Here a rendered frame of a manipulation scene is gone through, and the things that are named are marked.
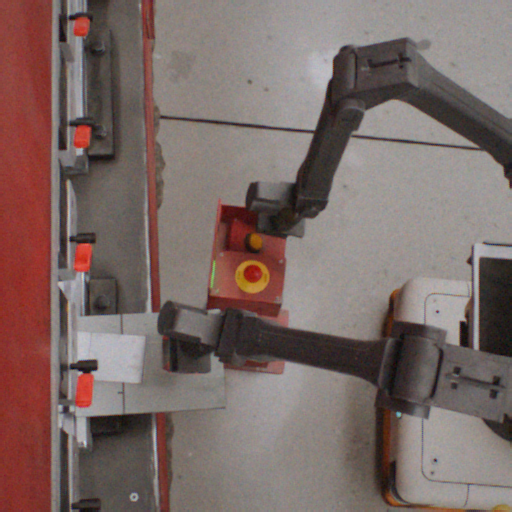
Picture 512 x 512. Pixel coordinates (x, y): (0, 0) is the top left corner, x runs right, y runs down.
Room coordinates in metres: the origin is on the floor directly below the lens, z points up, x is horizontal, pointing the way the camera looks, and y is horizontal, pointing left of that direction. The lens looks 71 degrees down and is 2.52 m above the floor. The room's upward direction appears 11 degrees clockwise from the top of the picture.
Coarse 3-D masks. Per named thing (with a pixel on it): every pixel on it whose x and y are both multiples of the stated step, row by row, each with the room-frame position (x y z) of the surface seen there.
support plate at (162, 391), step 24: (216, 312) 0.39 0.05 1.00; (168, 360) 0.29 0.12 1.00; (216, 360) 0.30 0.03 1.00; (96, 384) 0.22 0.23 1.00; (120, 384) 0.23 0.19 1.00; (144, 384) 0.23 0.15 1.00; (168, 384) 0.24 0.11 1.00; (192, 384) 0.25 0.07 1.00; (216, 384) 0.26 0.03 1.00; (96, 408) 0.18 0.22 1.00; (120, 408) 0.19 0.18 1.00; (144, 408) 0.19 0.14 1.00; (168, 408) 0.20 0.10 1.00; (192, 408) 0.21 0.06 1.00; (216, 408) 0.22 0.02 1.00
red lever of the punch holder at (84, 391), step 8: (80, 360) 0.21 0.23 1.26; (88, 360) 0.21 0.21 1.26; (96, 360) 0.22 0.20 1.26; (72, 368) 0.20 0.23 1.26; (80, 368) 0.20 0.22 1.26; (88, 368) 0.20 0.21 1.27; (96, 368) 0.20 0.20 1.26; (80, 376) 0.18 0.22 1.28; (88, 376) 0.19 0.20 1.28; (80, 384) 0.17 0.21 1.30; (88, 384) 0.17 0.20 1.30; (80, 392) 0.16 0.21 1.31; (88, 392) 0.16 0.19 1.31; (80, 400) 0.15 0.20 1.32; (88, 400) 0.15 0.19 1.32
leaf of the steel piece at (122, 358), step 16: (96, 336) 0.30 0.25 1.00; (112, 336) 0.31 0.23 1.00; (128, 336) 0.31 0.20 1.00; (144, 336) 0.32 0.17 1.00; (96, 352) 0.27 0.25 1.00; (112, 352) 0.28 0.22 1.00; (128, 352) 0.29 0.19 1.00; (144, 352) 0.29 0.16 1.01; (112, 368) 0.25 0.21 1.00; (128, 368) 0.26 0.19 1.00; (144, 368) 0.26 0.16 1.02
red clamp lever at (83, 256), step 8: (88, 232) 0.41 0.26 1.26; (72, 240) 0.39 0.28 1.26; (80, 240) 0.39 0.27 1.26; (88, 240) 0.39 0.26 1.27; (80, 248) 0.37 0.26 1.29; (88, 248) 0.37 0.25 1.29; (80, 256) 0.35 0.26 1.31; (88, 256) 0.36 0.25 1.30; (80, 264) 0.34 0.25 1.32; (88, 264) 0.34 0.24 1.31
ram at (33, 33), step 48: (0, 0) 0.49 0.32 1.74; (48, 0) 0.69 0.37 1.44; (0, 48) 0.44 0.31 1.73; (48, 48) 0.61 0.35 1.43; (0, 96) 0.38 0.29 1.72; (48, 96) 0.54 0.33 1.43; (0, 144) 0.33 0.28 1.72; (48, 144) 0.47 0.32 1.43; (0, 192) 0.29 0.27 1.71; (48, 192) 0.40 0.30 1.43; (0, 240) 0.24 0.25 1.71; (48, 240) 0.33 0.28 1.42; (0, 288) 0.19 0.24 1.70; (48, 288) 0.27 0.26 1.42; (0, 336) 0.14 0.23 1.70; (48, 336) 0.21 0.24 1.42; (0, 384) 0.10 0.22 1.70; (48, 384) 0.15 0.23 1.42; (0, 432) 0.06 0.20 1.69; (48, 432) 0.09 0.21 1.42; (0, 480) 0.01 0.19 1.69; (48, 480) 0.03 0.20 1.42
